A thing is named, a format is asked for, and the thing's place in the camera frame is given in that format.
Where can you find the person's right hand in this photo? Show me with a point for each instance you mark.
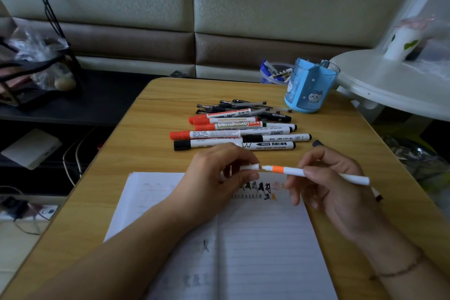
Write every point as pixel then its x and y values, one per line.
pixel 344 201

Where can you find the person's left hand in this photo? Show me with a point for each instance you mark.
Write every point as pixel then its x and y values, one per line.
pixel 207 187

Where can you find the person's left thumb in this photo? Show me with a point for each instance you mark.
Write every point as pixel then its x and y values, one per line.
pixel 249 177

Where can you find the person's right thumb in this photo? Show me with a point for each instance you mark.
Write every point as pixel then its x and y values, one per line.
pixel 318 174

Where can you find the white pen cap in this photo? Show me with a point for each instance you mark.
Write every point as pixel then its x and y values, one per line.
pixel 250 167

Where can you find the white pen with orange band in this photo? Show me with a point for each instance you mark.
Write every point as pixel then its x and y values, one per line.
pixel 355 179

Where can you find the person's right forearm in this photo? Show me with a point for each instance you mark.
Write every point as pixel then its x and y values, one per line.
pixel 432 285

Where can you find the person's left forearm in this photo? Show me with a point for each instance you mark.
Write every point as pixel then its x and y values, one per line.
pixel 123 261

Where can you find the small black cap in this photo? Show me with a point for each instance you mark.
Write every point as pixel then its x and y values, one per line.
pixel 317 143

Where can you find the row of whiteboard markers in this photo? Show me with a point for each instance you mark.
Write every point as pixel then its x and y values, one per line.
pixel 228 133

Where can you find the white pen with dark tip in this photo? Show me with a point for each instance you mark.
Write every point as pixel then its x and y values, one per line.
pixel 378 196

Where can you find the pile of thin black pens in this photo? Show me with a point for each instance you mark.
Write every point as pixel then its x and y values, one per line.
pixel 246 103

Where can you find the open lined notebook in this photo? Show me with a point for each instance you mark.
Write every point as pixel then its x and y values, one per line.
pixel 260 257

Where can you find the blue cartoon pen holder cup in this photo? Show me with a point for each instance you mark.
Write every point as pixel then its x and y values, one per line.
pixel 309 85

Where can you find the shiny plastic bag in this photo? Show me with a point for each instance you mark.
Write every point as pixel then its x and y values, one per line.
pixel 418 162

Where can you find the clear plastic tub of pens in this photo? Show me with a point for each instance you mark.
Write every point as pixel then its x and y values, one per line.
pixel 272 71

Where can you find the white round side table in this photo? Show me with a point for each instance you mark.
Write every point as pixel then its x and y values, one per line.
pixel 397 81

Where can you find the white cup with green leaf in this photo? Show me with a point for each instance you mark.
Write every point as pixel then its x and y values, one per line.
pixel 400 43

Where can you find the black low shelf unit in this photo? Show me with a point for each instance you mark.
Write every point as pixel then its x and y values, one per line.
pixel 105 99

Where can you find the white power strip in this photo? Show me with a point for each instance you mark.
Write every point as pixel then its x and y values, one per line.
pixel 42 212

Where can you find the white flat router box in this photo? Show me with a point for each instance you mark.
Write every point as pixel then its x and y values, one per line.
pixel 30 148

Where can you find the clear crumpled plastic bag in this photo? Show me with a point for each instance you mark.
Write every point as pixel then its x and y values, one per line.
pixel 38 46

